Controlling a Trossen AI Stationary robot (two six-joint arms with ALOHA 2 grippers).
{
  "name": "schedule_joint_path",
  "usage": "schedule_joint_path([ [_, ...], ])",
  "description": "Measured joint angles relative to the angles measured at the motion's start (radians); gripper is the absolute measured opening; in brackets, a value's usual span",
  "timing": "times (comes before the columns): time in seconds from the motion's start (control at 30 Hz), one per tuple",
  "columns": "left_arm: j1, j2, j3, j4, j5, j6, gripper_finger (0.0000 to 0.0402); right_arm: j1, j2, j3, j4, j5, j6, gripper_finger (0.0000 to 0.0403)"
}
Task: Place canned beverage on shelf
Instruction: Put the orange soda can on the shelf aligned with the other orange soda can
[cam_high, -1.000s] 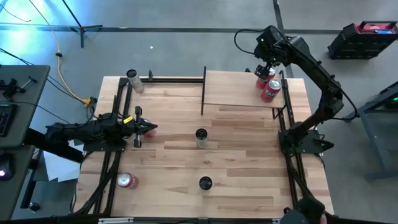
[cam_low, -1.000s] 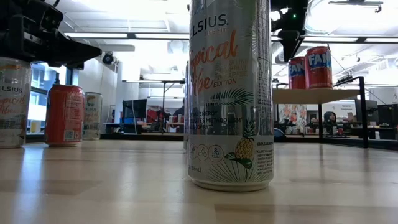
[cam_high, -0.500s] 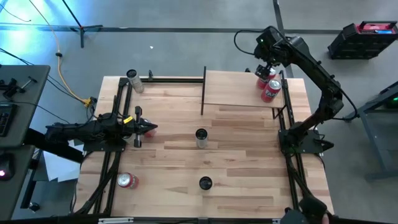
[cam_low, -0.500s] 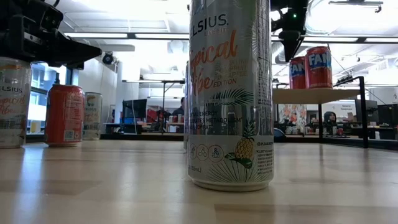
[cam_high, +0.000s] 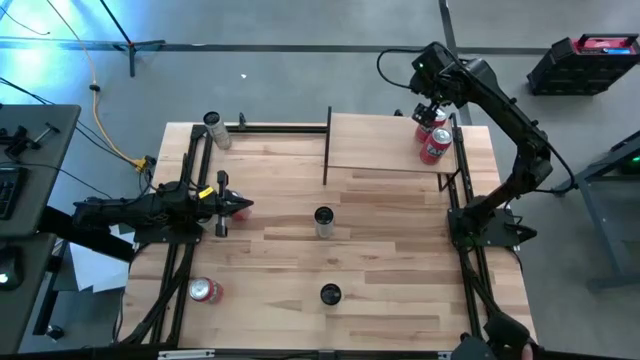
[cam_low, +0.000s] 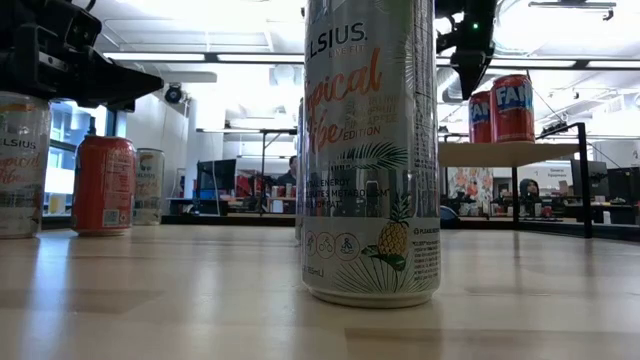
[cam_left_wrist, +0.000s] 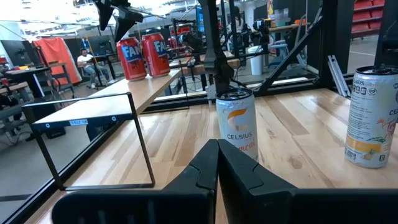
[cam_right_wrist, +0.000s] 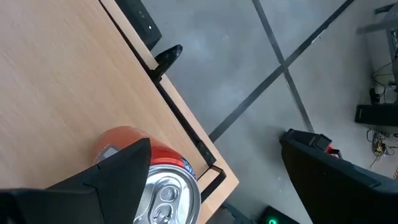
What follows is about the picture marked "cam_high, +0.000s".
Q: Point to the black round desk foot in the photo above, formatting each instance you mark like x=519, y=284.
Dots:
x=55, y=332

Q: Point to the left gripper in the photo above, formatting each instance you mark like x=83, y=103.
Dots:
x=222, y=206

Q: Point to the silver metal bracket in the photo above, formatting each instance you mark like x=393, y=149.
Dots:
x=445, y=356
x=186, y=354

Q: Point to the wooden shelf with black legs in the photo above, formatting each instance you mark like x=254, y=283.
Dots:
x=380, y=142

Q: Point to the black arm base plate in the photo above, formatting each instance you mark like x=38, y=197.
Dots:
x=500, y=235
x=165, y=238

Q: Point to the black computer mouse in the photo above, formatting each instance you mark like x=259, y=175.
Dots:
x=9, y=272

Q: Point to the black metal table frame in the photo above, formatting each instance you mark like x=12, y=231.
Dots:
x=280, y=129

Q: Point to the tall white Celsius can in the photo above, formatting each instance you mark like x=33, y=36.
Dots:
x=324, y=222
x=330, y=295
x=210, y=223
x=217, y=131

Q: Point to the black light stand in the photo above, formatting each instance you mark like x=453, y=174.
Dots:
x=131, y=47

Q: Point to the black keyboard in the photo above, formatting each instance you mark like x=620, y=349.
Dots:
x=10, y=192

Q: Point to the black and red toolbox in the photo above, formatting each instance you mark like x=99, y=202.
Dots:
x=570, y=70

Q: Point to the black device with green light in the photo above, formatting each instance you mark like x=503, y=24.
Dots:
x=634, y=164

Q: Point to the low grey desk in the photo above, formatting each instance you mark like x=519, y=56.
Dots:
x=30, y=310

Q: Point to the person's hand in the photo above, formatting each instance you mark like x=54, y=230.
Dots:
x=528, y=353

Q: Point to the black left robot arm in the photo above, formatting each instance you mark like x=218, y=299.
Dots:
x=145, y=210

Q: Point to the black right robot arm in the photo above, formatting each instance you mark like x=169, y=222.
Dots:
x=530, y=160

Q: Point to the black desk beam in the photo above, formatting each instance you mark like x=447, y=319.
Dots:
x=85, y=235

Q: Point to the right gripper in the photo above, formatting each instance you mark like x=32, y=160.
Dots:
x=426, y=114

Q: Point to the grey side table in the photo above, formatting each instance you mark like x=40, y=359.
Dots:
x=601, y=235

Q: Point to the black clamp tool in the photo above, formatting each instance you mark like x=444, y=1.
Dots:
x=20, y=142

